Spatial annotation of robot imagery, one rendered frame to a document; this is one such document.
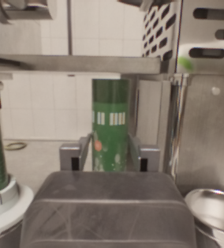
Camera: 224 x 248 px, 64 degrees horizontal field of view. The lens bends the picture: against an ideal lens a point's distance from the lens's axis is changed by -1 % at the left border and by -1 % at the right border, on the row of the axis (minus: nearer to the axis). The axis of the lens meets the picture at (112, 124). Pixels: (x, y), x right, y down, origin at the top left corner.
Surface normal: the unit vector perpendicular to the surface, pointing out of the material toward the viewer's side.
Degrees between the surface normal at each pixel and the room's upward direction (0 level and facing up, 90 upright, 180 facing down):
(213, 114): 90
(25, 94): 90
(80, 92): 90
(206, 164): 90
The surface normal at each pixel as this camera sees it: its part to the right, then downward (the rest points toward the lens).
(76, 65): 0.01, 0.25
